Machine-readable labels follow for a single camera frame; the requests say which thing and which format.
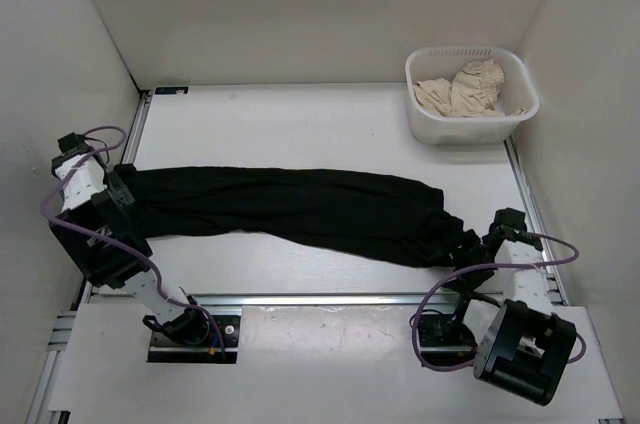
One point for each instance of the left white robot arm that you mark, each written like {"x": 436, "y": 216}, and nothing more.
{"x": 91, "y": 215}

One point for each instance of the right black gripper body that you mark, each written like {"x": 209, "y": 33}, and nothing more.
{"x": 471, "y": 253}

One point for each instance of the aluminium front rail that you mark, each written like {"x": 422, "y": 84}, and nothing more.
{"x": 281, "y": 300}

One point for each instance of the small dark label tag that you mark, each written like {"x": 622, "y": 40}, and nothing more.
{"x": 171, "y": 90}

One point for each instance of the black trousers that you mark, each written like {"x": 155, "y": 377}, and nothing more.
{"x": 381, "y": 217}

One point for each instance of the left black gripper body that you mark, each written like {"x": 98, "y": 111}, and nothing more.
{"x": 119, "y": 190}

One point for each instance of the white plastic basket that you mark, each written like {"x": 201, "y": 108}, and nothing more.
{"x": 473, "y": 132}

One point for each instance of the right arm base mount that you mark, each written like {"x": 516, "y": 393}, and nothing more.
{"x": 443, "y": 341}

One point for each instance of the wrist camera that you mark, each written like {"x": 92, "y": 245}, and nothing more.
{"x": 509, "y": 224}
{"x": 73, "y": 145}

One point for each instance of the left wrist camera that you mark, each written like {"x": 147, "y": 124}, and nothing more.
{"x": 73, "y": 145}

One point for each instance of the beige garment in basket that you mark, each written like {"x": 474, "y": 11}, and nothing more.
{"x": 492, "y": 85}

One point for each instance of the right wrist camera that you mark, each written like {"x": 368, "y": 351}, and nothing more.
{"x": 509, "y": 224}

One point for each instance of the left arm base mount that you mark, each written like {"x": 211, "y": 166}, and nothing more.
{"x": 191, "y": 339}

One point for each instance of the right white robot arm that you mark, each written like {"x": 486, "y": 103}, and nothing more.
{"x": 503, "y": 326}

